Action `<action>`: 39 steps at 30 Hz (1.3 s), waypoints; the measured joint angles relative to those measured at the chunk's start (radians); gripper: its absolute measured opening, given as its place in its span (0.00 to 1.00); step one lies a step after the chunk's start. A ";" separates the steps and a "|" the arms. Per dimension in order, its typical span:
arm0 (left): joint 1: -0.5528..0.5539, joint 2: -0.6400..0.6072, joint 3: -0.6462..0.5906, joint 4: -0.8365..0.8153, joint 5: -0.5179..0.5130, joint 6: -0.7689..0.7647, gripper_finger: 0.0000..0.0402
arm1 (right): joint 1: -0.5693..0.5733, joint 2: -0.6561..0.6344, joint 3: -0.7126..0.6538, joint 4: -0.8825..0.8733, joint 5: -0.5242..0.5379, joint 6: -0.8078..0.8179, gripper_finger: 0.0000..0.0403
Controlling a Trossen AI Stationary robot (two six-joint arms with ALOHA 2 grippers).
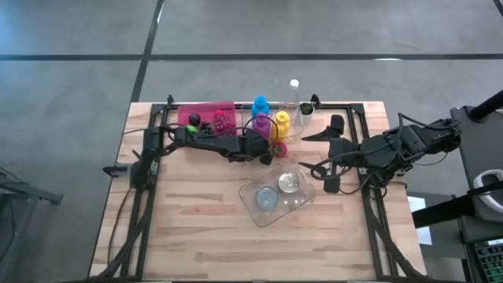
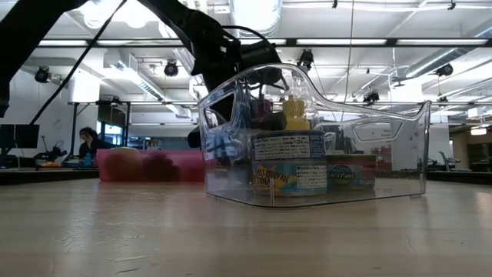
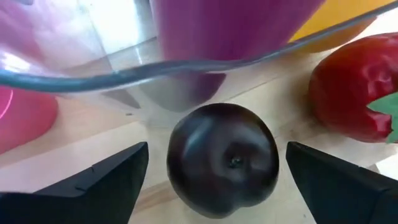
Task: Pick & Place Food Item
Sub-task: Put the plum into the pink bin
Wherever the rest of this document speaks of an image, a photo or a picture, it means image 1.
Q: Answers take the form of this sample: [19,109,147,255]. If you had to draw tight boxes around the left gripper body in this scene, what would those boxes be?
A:
[230,133,273,164]

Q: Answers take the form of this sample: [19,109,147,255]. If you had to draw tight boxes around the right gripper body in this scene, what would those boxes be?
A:
[328,137,363,167]

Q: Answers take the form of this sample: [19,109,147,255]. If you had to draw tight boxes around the purple squeeze bottle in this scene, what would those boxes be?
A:
[252,112,273,141]

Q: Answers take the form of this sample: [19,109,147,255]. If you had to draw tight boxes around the blue squeeze bottle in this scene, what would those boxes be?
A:
[251,95,271,118]

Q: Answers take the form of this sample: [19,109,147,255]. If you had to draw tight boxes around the yellow squeeze bottle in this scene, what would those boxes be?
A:
[271,110,292,144]

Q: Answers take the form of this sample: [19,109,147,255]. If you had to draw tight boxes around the gold tin can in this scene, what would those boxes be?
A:
[277,171,301,195]

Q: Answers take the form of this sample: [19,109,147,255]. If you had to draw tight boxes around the red toy grape bunch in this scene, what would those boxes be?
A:
[212,109,236,134]

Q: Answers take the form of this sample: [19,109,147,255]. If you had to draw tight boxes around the clear plastic bin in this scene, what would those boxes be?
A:
[238,161,317,228]
[240,102,304,145]

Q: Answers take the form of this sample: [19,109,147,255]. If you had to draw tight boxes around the silver can blue label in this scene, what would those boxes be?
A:
[256,186,280,211]

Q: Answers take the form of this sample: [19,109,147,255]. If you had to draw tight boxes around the clear bottle white cap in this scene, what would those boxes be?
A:
[281,78,304,115]

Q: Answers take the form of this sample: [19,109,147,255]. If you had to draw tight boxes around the small plant white pot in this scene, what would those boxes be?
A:
[299,101,316,126]

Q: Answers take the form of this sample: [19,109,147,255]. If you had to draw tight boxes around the pink plastic bin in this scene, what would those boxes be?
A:
[177,101,238,138]

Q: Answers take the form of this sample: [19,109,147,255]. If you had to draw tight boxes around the white paper sheet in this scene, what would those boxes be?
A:
[407,195,433,247]

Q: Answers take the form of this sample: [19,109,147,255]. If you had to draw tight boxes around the dark grey side cart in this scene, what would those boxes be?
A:
[450,105,503,283]

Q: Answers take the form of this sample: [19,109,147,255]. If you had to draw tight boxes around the backlit keyboard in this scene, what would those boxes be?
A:
[472,237,503,283]

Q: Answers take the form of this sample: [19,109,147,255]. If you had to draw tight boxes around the grey metal cart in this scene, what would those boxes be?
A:
[0,168,64,283]

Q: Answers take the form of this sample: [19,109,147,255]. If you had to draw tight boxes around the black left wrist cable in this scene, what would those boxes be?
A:
[167,114,279,143]

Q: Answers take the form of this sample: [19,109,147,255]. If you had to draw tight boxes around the black aluminium table frame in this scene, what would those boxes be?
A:
[88,94,428,283]

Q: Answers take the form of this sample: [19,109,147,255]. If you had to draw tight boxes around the brown cable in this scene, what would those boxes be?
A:
[106,184,134,263]

